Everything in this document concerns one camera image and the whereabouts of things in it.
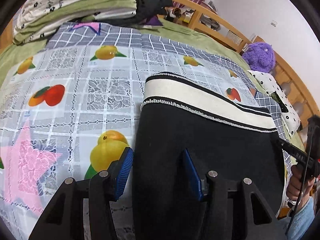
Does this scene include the black pants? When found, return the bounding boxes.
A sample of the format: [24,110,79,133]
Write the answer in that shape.
[132,73,285,239]

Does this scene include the person right hand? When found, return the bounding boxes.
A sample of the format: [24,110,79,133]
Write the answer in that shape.
[286,165,315,206]

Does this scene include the white floral pillow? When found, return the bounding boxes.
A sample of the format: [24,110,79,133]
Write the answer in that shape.
[248,70,301,136]

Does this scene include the fruit print plastic tablecloth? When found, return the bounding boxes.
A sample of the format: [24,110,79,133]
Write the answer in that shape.
[1,46,257,239]

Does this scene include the purple plush toy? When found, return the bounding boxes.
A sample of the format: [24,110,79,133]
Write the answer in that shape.
[242,42,276,73]

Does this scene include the blue checked sheet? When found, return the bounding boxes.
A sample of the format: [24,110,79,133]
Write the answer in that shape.
[38,23,291,178]

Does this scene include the folded white green quilt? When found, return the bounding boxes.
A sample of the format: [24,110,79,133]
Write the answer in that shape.
[12,0,137,44]

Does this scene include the black clothes pile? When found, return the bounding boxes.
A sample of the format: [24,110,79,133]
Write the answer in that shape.
[101,0,172,27]

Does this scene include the wooden bed frame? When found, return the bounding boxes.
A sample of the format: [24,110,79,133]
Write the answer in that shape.
[0,0,320,145]

